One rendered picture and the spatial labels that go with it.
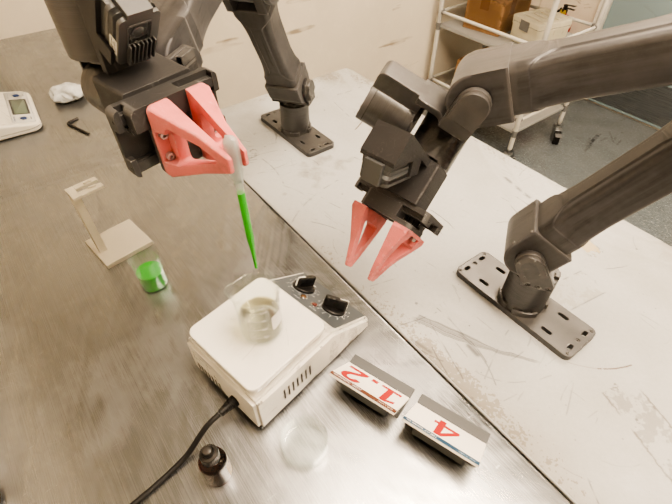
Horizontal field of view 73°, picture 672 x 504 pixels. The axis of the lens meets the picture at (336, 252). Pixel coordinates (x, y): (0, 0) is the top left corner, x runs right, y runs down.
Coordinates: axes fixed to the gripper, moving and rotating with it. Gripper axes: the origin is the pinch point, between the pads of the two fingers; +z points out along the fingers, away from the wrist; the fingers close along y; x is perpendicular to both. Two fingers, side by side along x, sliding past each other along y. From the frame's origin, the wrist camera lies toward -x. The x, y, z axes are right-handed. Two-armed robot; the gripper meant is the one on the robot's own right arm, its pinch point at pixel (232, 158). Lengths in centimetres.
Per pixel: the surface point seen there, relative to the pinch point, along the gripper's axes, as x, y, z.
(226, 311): 23.6, -2.1, -5.0
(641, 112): 121, 292, -3
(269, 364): 23.5, -3.4, 4.3
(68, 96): 31, 15, -88
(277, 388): 25.7, -4.2, 6.1
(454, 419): 31.9, 9.0, 22.1
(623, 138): 127, 267, -2
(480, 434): 31.9, 9.5, 25.3
